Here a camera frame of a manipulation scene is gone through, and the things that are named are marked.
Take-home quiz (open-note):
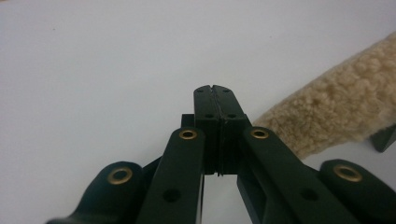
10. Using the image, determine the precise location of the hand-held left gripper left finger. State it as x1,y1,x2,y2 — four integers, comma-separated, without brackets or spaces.
136,84,222,224

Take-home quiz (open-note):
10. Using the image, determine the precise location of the beige fleece black cloth garment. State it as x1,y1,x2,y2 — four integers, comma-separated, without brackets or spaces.
253,31,396,161

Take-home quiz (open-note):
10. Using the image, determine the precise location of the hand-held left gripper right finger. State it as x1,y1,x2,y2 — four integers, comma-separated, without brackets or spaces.
214,85,359,224

